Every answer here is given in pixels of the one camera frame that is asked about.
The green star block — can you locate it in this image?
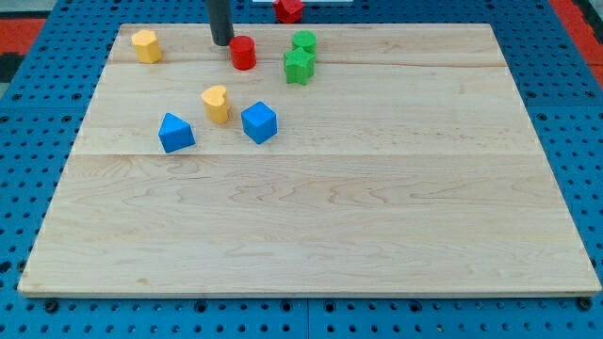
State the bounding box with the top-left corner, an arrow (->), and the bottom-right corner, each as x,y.
284,47 -> 316,86

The red star block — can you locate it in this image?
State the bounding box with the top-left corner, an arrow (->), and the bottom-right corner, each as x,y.
272,0 -> 304,24

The red cylinder block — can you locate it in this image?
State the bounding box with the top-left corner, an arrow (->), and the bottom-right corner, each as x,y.
229,36 -> 256,71

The blue triangle block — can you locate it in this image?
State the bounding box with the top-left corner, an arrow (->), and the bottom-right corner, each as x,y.
157,112 -> 196,153

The green cylinder block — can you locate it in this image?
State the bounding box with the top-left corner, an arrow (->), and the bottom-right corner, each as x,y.
292,30 -> 318,55

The light wooden board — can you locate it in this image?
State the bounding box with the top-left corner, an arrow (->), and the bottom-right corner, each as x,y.
18,24 -> 601,299

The yellow heart block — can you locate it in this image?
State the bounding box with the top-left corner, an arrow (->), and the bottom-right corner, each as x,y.
201,85 -> 231,123

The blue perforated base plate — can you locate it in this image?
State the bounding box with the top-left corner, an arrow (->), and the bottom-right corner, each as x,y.
1,0 -> 602,338

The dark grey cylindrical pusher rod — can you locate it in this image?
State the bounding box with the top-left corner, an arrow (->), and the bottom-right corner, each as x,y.
206,0 -> 234,46

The yellow hexagon block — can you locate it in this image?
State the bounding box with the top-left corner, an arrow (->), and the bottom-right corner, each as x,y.
131,29 -> 162,64

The blue cube block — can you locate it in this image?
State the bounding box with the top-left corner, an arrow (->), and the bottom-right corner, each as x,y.
241,102 -> 278,144

